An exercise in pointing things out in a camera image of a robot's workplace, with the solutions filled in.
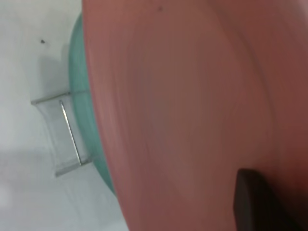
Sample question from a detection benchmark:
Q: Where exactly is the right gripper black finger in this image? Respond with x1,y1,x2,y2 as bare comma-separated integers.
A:
232,168,304,231

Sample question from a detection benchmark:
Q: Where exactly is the pink round plate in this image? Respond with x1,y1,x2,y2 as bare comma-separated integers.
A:
80,0,308,231

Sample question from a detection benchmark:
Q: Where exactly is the green round plate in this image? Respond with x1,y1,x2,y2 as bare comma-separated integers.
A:
68,12,118,200

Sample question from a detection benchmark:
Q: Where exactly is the silver wire plate rack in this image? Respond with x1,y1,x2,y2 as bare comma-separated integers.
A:
30,92,93,178

